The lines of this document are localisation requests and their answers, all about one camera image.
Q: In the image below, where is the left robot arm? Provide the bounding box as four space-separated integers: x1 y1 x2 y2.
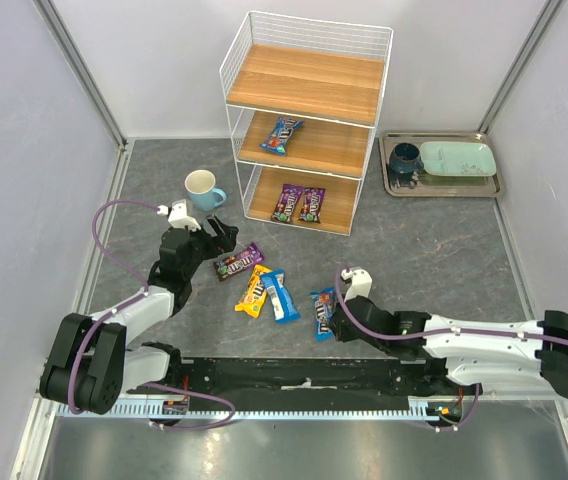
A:
39 215 239 414

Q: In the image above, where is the light blue mug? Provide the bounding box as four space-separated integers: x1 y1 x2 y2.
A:
184 169 227 212

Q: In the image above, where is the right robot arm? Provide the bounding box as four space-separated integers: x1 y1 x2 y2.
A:
328 296 568 399

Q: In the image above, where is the dark blue candy bag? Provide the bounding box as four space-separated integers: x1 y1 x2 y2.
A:
260 116 304 155

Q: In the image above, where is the light blue candy bag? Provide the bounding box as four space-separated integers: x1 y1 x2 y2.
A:
310 287 335 341
261 269 300 324

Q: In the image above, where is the dark blue cup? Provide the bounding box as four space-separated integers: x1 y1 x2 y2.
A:
389 142 423 174

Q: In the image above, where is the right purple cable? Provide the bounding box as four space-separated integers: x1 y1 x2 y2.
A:
333 265 568 432

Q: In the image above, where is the grey slotted cable duct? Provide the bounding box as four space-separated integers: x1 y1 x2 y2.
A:
56 394 463 420

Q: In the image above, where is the metal serving tray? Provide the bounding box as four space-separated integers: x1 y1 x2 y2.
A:
379 132 501 198

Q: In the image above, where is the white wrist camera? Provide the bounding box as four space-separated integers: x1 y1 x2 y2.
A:
340 267 372 302
156 199 202 233

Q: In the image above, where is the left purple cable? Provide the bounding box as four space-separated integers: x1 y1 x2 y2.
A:
66 197 238 431

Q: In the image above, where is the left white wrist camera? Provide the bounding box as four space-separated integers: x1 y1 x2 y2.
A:
156 199 202 233

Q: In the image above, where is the yellow candy bag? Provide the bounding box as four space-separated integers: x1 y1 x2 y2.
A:
234 265 271 318

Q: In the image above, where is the brown purple candy bag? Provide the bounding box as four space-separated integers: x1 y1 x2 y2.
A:
213 242 264 282

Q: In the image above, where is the white wire wooden shelf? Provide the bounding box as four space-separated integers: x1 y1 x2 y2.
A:
219 10 394 235

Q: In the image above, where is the mint green divided plate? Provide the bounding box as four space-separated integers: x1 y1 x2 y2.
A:
419 141 497 177

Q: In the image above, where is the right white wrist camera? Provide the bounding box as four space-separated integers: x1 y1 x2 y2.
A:
340 267 372 302

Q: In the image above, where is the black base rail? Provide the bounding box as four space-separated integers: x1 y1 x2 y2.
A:
126 355 480 412

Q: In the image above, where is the purple cable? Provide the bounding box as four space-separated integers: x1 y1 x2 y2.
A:
66 197 238 431
333 265 568 432

